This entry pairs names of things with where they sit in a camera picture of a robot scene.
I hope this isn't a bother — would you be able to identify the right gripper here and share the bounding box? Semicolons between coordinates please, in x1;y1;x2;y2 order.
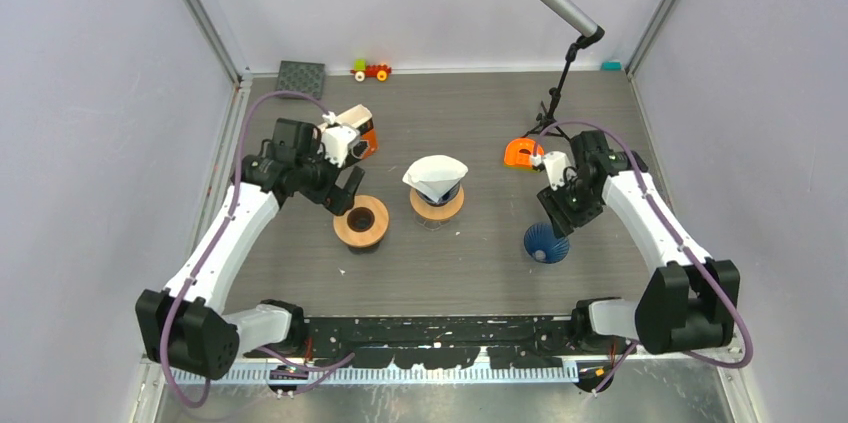
537;173;603;239

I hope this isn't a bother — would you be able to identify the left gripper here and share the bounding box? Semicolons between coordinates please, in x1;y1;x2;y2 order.
296;139;363;215

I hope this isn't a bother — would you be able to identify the blue glass dripper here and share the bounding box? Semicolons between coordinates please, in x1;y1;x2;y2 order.
523;222;571;264
416;183;461;207

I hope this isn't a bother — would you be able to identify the wooden ring dripper stand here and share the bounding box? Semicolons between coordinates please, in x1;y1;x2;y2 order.
333;195;390;253

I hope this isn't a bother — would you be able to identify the orange coffee filter box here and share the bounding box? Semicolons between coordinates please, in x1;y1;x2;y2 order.
319;104;379;167

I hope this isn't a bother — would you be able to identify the white paper coffee filter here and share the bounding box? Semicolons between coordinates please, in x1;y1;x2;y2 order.
402;155;468;198

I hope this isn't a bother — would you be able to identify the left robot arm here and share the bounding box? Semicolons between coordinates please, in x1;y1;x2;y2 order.
135;118;365;380

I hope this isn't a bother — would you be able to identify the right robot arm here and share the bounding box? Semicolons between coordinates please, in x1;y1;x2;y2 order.
530;129;741;354

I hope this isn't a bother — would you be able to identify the clear glass dripper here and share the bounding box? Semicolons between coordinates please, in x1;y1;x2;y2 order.
416;216;451;231

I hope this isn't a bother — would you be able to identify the orange plastic holder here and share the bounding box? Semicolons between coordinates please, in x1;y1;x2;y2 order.
503;137;544;171

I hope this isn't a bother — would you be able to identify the grey building block baseplate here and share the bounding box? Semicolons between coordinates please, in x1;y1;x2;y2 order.
275;60;326;100

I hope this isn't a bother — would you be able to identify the red toy car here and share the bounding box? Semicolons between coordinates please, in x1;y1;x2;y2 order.
349;59;392;82

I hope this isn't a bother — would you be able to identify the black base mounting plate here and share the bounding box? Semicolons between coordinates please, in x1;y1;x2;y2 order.
241;315;637;372

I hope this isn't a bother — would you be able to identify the teal small block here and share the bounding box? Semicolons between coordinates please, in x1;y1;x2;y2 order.
600;61;623;72

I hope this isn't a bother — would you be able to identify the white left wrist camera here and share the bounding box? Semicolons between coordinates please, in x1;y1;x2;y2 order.
321;111;360;169

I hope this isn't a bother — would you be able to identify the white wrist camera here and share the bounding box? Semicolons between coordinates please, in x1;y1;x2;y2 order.
321;111;360;169
530;151;575;191

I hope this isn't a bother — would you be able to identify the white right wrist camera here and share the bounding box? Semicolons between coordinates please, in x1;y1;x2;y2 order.
530;151;575;191

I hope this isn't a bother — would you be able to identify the aluminium frame rail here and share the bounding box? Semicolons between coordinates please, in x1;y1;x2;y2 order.
183;0;242;84

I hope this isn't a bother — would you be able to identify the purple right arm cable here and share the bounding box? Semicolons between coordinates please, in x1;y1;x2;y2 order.
533;119;755;396

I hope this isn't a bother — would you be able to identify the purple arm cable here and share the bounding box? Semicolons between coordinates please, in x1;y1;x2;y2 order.
158;89;356;409
533;119;755;396

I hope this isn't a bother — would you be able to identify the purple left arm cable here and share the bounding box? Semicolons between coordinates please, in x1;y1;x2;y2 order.
158;89;356;409

